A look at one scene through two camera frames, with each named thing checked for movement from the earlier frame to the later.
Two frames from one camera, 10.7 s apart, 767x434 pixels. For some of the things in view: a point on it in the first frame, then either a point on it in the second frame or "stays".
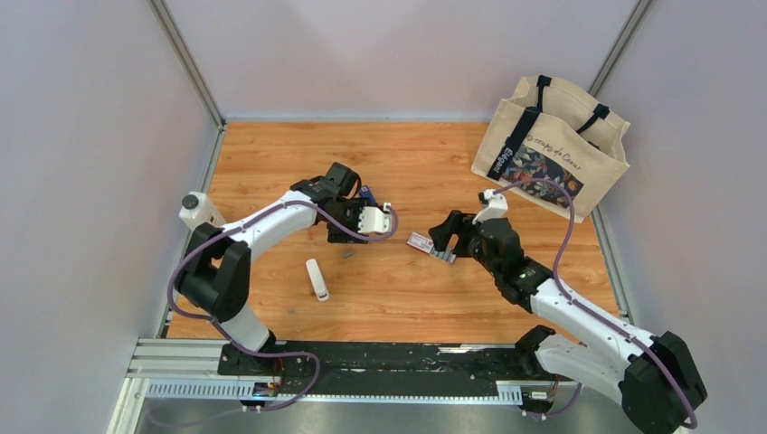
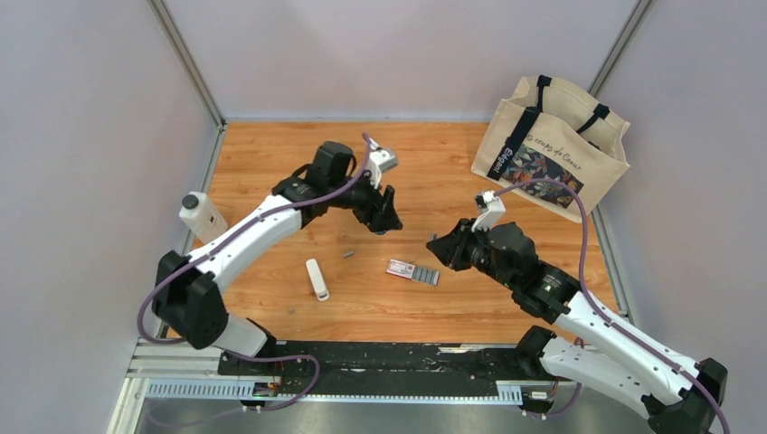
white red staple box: [421, 242] → [401, 268]
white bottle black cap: [197, 208] stays
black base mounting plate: [385, 368] stays
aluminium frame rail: [189, 370] stays
